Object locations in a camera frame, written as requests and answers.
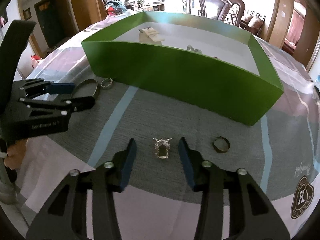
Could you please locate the red white paper bag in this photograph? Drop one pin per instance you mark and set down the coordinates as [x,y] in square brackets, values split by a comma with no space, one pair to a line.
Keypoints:
[35,60]

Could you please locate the white wrist watch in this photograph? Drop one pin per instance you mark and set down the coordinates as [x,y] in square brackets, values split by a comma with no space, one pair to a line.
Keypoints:
[151,36]

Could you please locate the plaid tablecloth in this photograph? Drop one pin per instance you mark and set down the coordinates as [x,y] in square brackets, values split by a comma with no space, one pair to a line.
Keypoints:
[280,151]

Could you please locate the green cardboard box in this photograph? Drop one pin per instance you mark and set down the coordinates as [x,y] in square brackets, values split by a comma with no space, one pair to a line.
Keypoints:
[233,76]

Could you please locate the wooden tv cabinet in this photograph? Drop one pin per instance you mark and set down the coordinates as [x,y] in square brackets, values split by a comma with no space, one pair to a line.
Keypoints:
[154,6]

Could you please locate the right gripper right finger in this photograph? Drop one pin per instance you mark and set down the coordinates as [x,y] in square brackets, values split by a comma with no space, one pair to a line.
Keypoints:
[252,215]

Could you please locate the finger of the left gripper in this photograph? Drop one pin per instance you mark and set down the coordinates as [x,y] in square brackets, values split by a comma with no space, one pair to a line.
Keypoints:
[33,88]
[72,105]

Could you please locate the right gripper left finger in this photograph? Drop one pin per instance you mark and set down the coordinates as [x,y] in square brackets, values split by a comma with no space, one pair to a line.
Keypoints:
[63,215]

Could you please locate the silver gem brooch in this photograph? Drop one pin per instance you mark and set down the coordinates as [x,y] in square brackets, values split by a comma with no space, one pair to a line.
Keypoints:
[162,147]

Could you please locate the chair with clothes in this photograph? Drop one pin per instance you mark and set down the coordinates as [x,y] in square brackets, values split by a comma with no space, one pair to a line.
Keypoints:
[116,7]

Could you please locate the dark wooden chair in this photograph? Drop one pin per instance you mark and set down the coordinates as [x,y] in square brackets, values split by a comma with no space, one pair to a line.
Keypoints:
[229,11]

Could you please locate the silver floral hair clip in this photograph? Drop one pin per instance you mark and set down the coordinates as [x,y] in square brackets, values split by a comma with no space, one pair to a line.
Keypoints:
[190,48]

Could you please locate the black bangle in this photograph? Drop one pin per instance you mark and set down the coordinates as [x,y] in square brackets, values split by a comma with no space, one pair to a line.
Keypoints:
[89,87]

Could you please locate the left hand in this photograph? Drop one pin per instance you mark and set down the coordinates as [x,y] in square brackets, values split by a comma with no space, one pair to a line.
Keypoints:
[16,153]

